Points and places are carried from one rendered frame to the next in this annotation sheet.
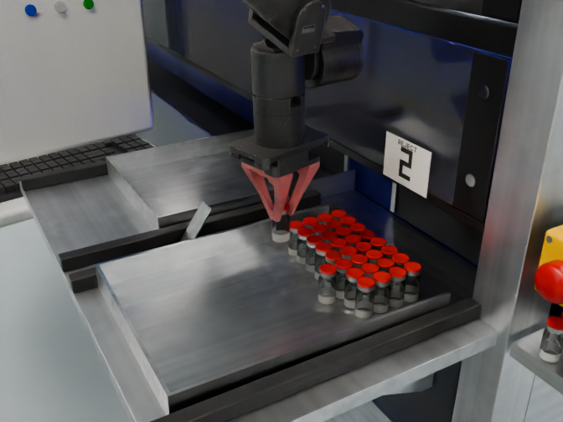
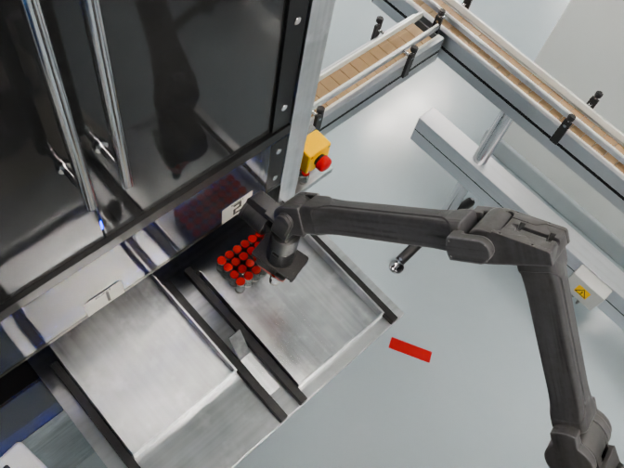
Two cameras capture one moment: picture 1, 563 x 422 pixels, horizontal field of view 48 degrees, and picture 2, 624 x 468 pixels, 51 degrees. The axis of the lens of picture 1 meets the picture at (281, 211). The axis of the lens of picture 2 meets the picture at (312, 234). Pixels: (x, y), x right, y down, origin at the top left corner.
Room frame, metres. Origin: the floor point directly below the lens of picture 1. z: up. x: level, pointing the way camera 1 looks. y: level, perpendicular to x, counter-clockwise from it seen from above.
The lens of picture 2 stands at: (0.91, 0.58, 2.27)
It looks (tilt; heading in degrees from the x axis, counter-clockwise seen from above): 60 degrees down; 243
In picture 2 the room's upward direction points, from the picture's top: 16 degrees clockwise
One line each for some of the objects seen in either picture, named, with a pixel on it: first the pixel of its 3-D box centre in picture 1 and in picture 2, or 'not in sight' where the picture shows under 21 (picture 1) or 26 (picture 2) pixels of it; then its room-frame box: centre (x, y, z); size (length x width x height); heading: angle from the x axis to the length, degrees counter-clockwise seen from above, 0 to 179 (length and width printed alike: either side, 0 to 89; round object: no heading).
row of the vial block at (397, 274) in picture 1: (357, 257); (254, 252); (0.70, -0.10, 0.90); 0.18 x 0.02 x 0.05; 29
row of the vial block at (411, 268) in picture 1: (371, 252); (248, 245); (0.71, -0.12, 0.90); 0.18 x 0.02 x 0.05; 29
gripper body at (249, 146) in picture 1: (279, 123); (281, 251); (0.67, 0.00, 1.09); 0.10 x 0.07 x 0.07; 134
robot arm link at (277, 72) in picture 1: (282, 68); (282, 235); (0.67, 0.00, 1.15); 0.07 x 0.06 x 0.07; 125
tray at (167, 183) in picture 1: (228, 172); (137, 351); (0.98, 0.09, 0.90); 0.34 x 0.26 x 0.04; 120
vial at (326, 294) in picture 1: (327, 284); not in sight; (0.63, -0.05, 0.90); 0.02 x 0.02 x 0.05
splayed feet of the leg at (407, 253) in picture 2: not in sight; (436, 228); (-0.17, -0.50, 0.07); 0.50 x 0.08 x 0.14; 30
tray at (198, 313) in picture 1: (266, 290); (291, 294); (0.63, 0.02, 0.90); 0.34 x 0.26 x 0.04; 119
